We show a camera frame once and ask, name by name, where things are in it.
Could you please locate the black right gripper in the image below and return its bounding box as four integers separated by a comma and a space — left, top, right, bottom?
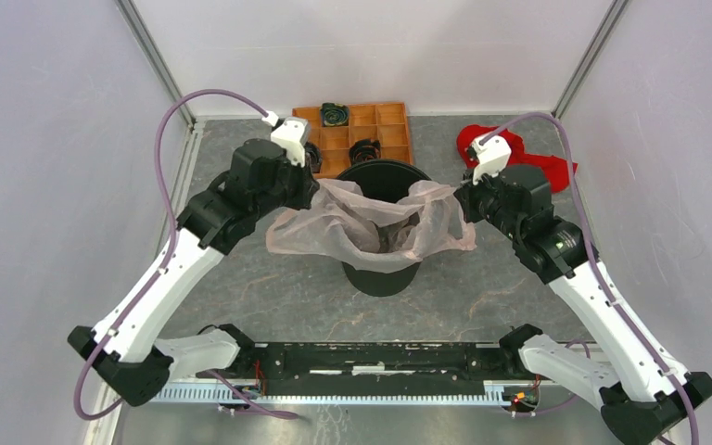
454, 160, 523, 240

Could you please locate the pink plastic trash bag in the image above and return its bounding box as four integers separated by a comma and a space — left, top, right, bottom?
266, 179, 477, 273

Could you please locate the black plastic trash bin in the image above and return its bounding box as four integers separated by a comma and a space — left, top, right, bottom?
337, 159, 430, 298

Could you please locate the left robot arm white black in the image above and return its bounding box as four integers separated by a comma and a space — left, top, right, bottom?
68, 137, 318, 407

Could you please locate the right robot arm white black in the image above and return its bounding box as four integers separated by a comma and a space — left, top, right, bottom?
455, 164, 712, 444

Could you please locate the rolled dark belt left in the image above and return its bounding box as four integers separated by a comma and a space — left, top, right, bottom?
304, 142, 323, 173

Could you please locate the rolled black belt orange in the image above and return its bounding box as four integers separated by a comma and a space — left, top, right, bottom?
349, 139, 381, 165

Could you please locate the rolled dark belt green yellow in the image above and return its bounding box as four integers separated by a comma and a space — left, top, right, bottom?
320, 102, 350, 128

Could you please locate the red cloth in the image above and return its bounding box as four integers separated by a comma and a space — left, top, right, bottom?
456, 124, 570, 194

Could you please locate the orange wooden compartment tray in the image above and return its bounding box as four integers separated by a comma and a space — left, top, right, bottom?
292, 102, 414, 179

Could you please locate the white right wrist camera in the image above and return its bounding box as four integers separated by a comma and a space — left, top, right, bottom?
467, 134, 512, 185

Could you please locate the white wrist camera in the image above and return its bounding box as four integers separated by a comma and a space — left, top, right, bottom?
467, 134, 512, 185
261, 111, 312, 167

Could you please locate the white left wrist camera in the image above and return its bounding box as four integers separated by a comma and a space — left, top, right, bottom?
261, 111, 312, 167

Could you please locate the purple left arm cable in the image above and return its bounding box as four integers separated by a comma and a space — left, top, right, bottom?
72, 88, 300, 422

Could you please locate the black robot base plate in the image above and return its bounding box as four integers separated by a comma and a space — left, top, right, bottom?
202, 324, 538, 397

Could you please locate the slotted white cable duct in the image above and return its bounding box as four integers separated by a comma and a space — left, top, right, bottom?
151, 383, 510, 408

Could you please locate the aluminium frame post left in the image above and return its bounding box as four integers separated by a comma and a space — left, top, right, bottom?
115, 0, 184, 102

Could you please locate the aluminium frame post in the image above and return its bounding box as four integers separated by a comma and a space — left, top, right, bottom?
115, 0, 184, 102
552, 0, 630, 119

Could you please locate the aluminium frame post right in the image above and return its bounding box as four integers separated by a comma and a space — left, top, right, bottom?
552, 0, 630, 119

